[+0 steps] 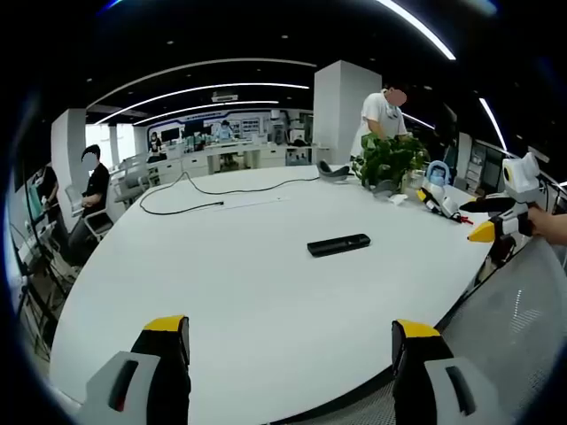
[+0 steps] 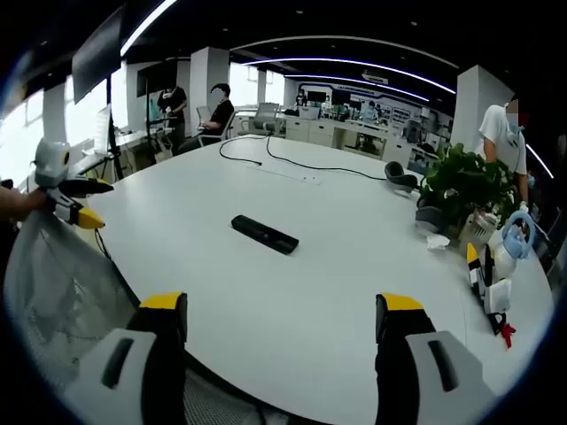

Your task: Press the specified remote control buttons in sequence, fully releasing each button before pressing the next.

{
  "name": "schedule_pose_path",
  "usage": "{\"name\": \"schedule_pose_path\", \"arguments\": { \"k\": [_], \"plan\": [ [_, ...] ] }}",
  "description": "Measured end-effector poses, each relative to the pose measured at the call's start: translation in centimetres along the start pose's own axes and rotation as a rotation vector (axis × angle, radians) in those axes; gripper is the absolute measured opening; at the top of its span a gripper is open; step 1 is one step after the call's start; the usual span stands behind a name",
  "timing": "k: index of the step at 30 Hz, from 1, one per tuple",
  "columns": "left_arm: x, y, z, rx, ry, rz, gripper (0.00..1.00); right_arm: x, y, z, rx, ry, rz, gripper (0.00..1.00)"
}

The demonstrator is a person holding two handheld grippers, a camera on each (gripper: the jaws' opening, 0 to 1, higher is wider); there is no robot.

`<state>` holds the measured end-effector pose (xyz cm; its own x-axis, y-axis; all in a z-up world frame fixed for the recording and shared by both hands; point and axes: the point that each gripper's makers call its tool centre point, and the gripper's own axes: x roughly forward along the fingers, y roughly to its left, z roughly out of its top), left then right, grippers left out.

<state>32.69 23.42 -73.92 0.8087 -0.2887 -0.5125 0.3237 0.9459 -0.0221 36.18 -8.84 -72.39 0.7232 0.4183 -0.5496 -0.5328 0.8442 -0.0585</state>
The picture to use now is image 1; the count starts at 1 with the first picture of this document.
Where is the black remote control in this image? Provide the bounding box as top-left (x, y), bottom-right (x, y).
top-left (307, 233), bottom-right (372, 258)

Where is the person's right hand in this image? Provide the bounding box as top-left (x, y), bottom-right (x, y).
top-left (528, 206), bottom-right (567, 245)

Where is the green potted plant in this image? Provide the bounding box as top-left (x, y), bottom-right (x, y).
top-left (351, 132), bottom-right (431, 192)

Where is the black cable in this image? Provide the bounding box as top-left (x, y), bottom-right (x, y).
top-left (139, 170), bottom-right (321, 216)

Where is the white office chair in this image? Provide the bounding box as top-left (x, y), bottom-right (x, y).
top-left (65, 183), bottom-right (117, 243)

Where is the hand-held gripper on table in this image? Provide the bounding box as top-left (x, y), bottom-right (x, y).
top-left (416, 187), bottom-right (474, 226)

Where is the blue and white toy figure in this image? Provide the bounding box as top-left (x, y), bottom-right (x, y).
top-left (423, 159), bottom-right (454, 192)

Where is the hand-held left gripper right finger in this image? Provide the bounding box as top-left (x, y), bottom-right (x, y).
top-left (391, 319), bottom-right (509, 425)

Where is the white workbench counter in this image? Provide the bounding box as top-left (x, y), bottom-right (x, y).
top-left (145, 142), bottom-right (331, 178)

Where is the grey mesh chair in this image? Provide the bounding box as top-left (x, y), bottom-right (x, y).
top-left (305, 241), bottom-right (567, 425)

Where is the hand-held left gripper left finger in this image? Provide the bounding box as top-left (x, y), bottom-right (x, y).
top-left (76, 314), bottom-right (192, 425)

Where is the grey curved holder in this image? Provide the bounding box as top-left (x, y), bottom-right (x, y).
top-left (370, 179), bottom-right (400, 198)
top-left (317, 159), bottom-right (352, 184)

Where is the white square pillar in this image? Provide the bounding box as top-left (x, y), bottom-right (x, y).
top-left (50, 108), bottom-right (88, 222)
top-left (312, 59), bottom-right (383, 166)

